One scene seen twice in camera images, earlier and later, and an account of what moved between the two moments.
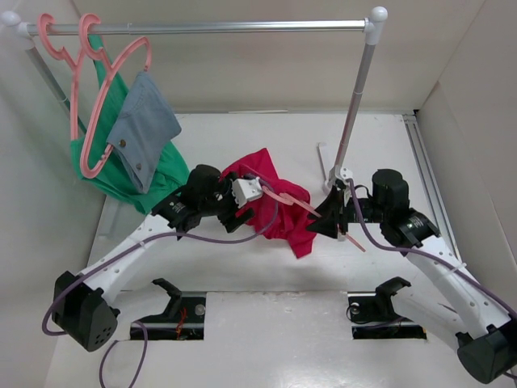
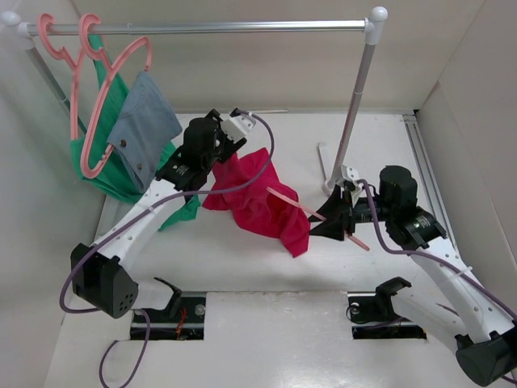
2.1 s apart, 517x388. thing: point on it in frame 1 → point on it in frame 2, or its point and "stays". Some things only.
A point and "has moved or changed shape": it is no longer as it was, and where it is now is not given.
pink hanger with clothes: [110, 64] stays
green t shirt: [94, 162] stays
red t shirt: [274, 219] has moved or changed shape
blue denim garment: [147, 122] stays
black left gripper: [231, 220] → [229, 145]
